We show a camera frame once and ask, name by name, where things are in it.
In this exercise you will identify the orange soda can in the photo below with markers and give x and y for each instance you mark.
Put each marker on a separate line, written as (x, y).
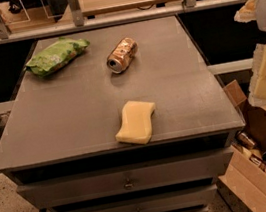
(122, 55)

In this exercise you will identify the dark can in box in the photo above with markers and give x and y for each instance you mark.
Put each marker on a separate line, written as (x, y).
(246, 140)

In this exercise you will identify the yellow sponge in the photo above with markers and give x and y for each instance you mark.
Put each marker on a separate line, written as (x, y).
(136, 122)

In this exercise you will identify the cardboard box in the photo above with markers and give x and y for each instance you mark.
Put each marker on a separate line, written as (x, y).
(242, 177)

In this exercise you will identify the grey drawer cabinet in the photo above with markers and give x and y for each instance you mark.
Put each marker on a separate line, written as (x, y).
(59, 144)

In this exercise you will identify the green chip bag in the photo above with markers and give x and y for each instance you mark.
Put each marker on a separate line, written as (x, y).
(56, 56)

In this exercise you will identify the middle metal bracket post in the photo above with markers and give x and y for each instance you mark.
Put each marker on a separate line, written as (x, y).
(76, 13)

